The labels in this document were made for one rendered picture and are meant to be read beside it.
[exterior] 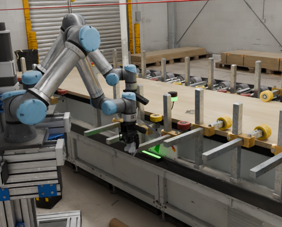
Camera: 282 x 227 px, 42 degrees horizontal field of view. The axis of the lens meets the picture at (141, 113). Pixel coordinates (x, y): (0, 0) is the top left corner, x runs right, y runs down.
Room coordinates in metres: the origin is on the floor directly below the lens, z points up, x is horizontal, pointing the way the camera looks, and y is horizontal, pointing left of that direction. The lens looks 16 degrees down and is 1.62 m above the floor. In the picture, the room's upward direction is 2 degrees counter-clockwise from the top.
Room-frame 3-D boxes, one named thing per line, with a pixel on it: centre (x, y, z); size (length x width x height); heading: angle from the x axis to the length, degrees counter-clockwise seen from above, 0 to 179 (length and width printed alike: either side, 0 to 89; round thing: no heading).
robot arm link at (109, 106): (1.87, 0.15, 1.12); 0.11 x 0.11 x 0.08; 39
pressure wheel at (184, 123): (2.21, -0.27, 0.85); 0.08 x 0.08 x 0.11
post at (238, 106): (1.80, -0.49, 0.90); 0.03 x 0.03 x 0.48; 41
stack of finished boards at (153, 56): (10.86, -0.88, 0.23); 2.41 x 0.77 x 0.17; 128
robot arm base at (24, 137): (1.68, 0.58, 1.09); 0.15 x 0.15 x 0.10
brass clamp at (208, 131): (1.97, -0.34, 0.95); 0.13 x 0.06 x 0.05; 41
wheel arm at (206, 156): (1.72, -0.47, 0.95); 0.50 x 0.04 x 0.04; 131
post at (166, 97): (2.17, -0.16, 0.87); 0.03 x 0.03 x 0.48; 41
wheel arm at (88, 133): (2.46, 0.21, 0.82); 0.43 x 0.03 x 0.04; 131
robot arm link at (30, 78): (2.18, 0.64, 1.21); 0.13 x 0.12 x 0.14; 179
